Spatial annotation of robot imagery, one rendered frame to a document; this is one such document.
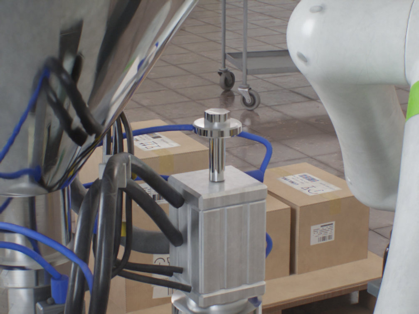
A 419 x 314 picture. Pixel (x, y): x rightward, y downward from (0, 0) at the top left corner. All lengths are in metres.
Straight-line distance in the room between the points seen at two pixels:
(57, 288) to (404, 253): 0.61
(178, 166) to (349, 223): 0.73
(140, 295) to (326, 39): 2.22
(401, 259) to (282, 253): 2.50
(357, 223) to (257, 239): 3.12
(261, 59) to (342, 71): 5.52
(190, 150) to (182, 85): 3.69
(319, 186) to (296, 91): 3.10
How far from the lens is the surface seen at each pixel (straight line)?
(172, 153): 3.31
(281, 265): 3.65
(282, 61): 6.76
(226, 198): 0.64
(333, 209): 3.69
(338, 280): 3.66
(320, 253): 3.72
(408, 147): 1.21
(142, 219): 3.33
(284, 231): 3.61
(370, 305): 3.76
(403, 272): 1.14
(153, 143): 3.42
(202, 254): 0.64
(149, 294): 3.43
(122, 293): 3.41
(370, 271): 3.75
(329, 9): 1.29
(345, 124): 1.45
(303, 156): 5.50
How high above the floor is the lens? 1.62
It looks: 17 degrees down
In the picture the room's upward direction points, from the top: straight up
